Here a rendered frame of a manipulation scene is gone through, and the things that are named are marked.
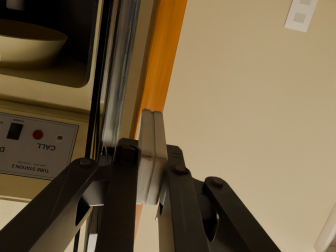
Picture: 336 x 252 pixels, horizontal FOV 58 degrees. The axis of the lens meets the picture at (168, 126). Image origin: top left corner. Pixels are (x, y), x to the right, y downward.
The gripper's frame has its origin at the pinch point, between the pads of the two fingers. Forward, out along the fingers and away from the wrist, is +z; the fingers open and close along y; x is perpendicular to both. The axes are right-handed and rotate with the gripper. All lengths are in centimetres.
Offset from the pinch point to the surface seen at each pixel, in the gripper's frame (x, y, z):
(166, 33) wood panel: 5.2, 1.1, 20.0
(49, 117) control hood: -10.5, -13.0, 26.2
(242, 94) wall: -12, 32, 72
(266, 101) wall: -13, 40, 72
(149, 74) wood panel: 0.1, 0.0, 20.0
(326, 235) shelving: -58, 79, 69
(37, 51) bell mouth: -2.7, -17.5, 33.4
